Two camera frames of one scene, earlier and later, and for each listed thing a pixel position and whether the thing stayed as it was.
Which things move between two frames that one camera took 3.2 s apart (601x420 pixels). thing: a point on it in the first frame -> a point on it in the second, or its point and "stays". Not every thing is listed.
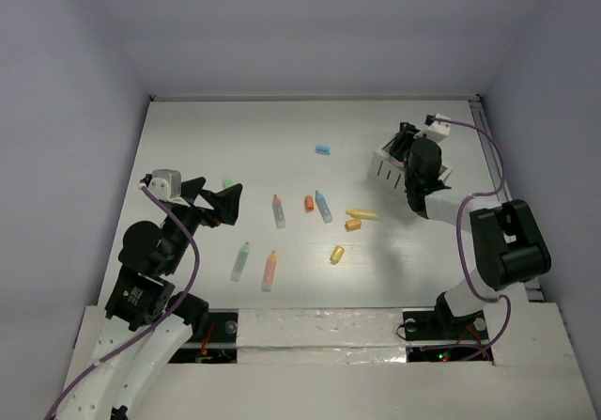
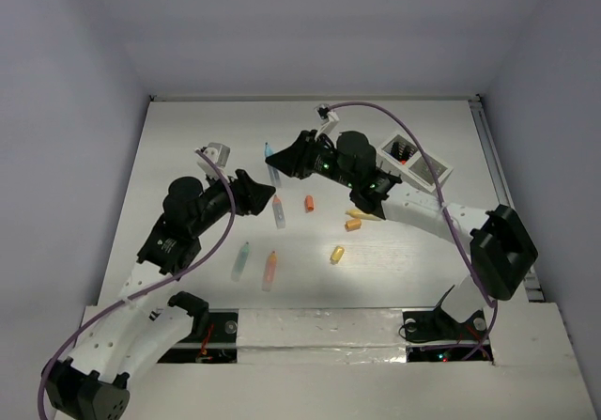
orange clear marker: [280, 218] stays
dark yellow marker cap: [351, 225] stays
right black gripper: [404, 139] -> [295, 160]
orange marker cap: [309, 205] stays
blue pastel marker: [323, 207] -> [274, 172]
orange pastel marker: [269, 274] stays
